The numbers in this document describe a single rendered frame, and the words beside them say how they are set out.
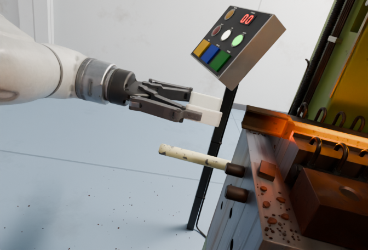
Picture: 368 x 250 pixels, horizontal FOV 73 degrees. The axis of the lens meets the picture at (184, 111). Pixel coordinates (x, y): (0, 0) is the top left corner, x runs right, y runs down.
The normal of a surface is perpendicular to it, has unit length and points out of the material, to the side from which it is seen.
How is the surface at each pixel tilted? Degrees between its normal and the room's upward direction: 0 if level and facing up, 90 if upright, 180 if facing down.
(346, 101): 90
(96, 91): 90
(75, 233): 0
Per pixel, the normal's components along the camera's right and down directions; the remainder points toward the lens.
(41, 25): 0.01, 0.42
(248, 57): 0.27, 0.45
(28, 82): 0.91, 0.40
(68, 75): 0.95, 0.22
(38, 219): 0.19, -0.89
